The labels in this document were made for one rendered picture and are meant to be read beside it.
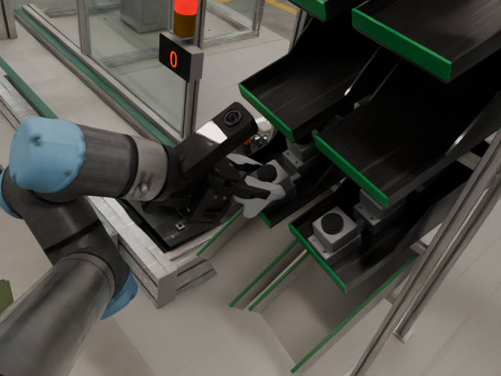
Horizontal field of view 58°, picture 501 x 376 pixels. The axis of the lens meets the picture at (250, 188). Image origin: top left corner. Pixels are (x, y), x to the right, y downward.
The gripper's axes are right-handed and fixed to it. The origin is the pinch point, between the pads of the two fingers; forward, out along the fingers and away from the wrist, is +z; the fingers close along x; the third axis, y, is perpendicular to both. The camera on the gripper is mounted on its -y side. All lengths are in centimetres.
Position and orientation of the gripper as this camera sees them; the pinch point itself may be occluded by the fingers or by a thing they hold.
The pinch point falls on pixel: (271, 177)
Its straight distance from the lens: 68.1
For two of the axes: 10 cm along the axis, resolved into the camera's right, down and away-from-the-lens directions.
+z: 7.0, 1.1, 7.0
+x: 5.0, 6.3, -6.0
